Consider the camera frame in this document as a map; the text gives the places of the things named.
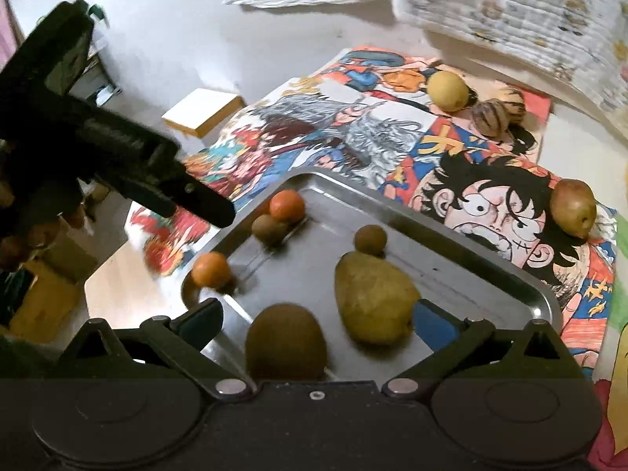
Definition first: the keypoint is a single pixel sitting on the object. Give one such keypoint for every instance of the elongated yellow-green pear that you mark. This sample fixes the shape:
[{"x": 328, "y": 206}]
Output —
[{"x": 375, "y": 299}]

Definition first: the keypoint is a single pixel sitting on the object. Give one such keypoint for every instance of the small orange tangerine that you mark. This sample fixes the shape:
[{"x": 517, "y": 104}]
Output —
[{"x": 287, "y": 206}]

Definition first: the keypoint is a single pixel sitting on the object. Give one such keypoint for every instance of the small brown kiwi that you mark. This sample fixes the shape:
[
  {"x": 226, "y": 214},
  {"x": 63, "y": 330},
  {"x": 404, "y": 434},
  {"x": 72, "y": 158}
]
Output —
[{"x": 269, "y": 231}]

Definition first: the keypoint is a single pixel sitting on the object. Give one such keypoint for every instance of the white box gold trim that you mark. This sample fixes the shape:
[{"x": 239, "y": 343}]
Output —
[{"x": 202, "y": 110}]

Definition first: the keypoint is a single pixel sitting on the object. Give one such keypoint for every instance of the white printed quilted cloth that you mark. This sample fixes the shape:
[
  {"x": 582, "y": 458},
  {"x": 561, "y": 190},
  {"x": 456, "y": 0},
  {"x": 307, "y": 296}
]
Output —
[{"x": 580, "y": 43}]

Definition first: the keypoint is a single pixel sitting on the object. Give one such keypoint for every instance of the round yellow pear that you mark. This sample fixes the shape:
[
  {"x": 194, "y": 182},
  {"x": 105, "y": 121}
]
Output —
[{"x": 448, "y": 91}]

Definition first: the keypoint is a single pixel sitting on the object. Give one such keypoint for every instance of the striped pepino melon back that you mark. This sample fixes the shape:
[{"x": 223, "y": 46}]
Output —
[{"x": 513, "y": 101}]

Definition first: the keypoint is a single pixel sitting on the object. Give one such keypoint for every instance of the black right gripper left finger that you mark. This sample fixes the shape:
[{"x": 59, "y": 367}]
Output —
[{"x": 179, "y": 342}]

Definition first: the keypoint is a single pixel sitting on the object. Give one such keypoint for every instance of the orange tangerine near edge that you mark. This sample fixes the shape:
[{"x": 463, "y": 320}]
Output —
[{"x": 211, "y": 270}]

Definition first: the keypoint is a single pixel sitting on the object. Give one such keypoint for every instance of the metal baking tray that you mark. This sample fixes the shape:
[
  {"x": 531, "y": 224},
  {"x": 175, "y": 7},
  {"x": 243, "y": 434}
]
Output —
[{"x": 349, "y": 234}]

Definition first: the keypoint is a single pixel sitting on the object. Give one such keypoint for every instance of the person's left hand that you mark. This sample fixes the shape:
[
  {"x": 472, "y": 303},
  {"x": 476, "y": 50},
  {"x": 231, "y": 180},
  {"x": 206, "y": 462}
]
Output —
[{"x": 24, "y": 233}]

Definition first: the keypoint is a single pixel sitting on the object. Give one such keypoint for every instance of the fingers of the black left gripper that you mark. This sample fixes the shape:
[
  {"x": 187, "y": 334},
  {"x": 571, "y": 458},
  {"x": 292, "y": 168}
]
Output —
[{"x": 199, "y": 199}]

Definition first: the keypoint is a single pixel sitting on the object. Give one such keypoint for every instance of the striped pepino melon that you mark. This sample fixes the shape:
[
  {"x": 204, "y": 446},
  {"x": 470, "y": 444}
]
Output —
[
  {"x": 490, "y": 118},
  {"x": 513, "y": 101}
]

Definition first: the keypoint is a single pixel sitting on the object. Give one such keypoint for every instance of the large brown kiwi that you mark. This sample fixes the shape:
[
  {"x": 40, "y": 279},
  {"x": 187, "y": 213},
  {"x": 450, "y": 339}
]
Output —
[{"x": 285, "y": 343}]

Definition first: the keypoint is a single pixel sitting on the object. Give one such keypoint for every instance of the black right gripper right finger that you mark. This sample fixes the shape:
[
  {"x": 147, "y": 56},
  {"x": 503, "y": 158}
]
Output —
[{"x": 451, "y": 340}]

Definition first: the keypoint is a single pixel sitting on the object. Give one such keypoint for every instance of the striped pepino melon front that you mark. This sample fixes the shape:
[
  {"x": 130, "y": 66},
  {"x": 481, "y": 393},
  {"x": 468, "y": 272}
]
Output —
[{"x": 490, "y": 118}]

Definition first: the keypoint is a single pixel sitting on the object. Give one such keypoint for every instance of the colourful anime poster mat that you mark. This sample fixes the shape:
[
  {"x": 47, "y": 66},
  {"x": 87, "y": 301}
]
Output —
[{"x": 367, "y": 115}]

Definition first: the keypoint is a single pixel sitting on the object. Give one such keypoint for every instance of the small brown round fruit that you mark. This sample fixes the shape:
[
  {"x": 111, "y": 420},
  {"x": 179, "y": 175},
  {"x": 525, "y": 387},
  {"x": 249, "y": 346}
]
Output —
[{"x": 370, "y": 239}]

